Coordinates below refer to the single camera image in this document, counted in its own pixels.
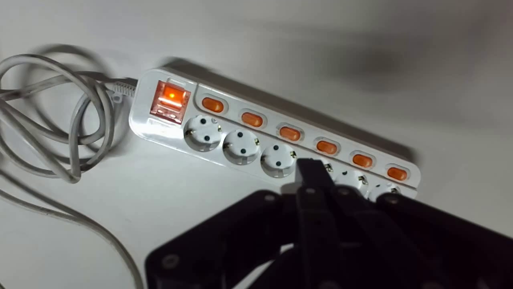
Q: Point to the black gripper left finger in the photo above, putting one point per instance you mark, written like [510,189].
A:
[257,242]

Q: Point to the white power strip orange switches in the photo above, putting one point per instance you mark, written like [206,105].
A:
[246,121]

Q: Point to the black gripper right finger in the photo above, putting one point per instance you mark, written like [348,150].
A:
[427,246]

